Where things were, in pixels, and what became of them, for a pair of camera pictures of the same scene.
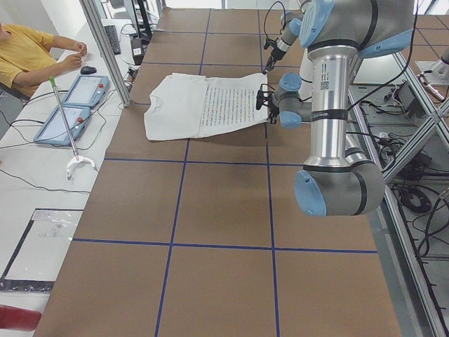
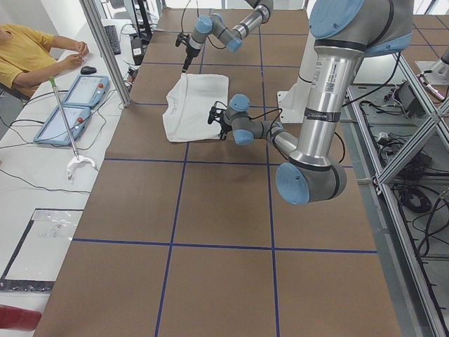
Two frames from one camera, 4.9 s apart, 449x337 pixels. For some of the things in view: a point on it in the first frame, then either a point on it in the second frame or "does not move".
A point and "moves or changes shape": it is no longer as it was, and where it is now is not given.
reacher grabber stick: [76, 157] does not move
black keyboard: [113, 36] does not move
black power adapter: [137, 53] does not move
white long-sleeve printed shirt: [191, 105] moves or changes shape
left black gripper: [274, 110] → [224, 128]
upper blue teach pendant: [88, 91] does not move
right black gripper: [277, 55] → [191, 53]
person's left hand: [70, 43] does not move
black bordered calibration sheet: [36, 258] does not move
